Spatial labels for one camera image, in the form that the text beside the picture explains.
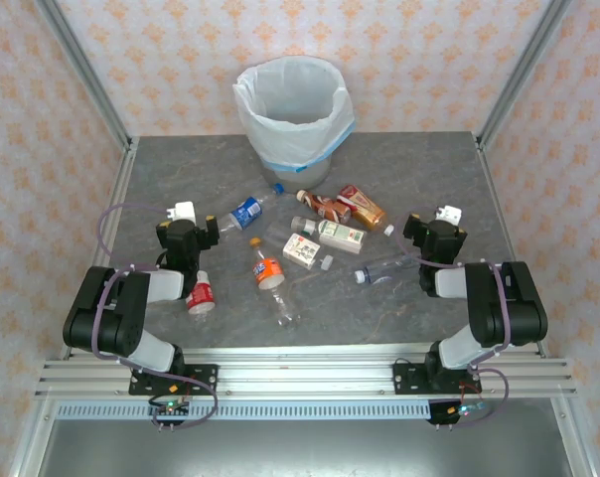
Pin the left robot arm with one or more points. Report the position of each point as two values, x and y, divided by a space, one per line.
111 318

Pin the clear bottle red label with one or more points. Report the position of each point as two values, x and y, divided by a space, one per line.
201 296

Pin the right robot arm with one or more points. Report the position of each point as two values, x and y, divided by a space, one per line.
498 308

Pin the small white-red carton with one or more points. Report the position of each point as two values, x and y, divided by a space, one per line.
300 251

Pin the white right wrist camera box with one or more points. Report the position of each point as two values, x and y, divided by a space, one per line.
450 214

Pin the aluminium mounting rail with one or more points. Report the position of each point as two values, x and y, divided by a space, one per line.
305 372

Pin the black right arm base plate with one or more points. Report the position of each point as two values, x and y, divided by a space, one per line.
408 377

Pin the white-lined trash bin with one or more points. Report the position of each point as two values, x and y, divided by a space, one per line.
280 134

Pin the grey metal panel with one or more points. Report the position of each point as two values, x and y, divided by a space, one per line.
305 449

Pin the aluminium table side rail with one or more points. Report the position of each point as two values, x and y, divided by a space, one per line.
494 199
118 199

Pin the clear bottle orange label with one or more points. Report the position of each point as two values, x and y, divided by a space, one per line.
266 270

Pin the brown coffee bottle white cap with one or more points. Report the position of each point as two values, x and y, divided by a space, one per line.
330 208

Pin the white green label bottle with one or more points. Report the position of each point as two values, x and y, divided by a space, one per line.
342 238

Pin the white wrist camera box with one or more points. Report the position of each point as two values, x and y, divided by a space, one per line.
183 212
450 214

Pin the aluminium frame post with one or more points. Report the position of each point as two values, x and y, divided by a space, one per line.
523 69
81 69

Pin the clear bottle blue label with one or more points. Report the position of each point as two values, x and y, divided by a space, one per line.
245 211

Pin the clear water bottle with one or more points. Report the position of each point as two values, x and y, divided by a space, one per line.
379 272

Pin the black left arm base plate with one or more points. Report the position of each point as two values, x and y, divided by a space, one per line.
203 378

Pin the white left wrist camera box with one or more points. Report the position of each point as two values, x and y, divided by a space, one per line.
183 212

